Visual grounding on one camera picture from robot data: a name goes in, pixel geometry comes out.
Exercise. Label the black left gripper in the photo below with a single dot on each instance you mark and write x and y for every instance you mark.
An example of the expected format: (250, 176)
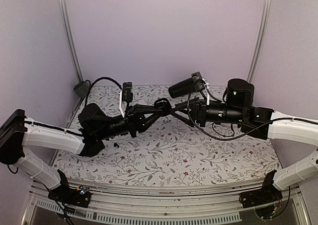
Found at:
(134, 120)

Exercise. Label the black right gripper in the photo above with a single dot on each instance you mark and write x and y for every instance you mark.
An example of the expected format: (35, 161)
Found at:
(200, 110)

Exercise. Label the black round earbud case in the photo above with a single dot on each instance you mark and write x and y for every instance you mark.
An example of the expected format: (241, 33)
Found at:
(164, 105)

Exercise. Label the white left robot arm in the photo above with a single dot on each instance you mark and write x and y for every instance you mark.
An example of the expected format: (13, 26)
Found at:
(19, 133)

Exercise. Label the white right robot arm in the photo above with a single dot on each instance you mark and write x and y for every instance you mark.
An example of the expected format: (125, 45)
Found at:
(292, 125)

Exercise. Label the black cylindrical speaker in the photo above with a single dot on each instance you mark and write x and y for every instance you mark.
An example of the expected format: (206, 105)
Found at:
(182, 88)

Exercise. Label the floral patterned table mat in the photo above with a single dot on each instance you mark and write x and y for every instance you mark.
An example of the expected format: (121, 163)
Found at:
(170, 153)

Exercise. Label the grey mug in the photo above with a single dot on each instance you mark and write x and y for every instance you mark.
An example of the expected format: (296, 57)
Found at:
(81, 89)

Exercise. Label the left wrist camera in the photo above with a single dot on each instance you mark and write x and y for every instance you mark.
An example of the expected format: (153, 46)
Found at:
(125, 97)

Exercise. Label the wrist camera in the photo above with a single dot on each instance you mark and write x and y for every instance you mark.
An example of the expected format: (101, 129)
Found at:
(199, 85)
(125, 97)

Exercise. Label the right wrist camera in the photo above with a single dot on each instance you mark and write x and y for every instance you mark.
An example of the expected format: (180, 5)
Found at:
(199, 85)

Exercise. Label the aluminium front rail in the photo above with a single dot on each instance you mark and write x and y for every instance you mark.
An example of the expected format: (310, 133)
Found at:
(192, 205)

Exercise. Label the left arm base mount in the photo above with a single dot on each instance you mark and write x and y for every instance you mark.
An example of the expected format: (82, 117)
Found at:
(79, 196)

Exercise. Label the right aluminium frame post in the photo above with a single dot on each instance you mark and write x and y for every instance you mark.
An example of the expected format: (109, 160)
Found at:
(259, 40)

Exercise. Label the aluminium frame post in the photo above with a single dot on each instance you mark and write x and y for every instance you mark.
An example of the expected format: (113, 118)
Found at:
(69, 37)
(259, 40)

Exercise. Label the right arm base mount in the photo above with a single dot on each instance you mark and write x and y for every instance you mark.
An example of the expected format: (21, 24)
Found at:
(266, 194)

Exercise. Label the left aluminium frame post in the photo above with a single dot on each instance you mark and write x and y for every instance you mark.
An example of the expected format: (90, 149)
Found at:
(69, 37)

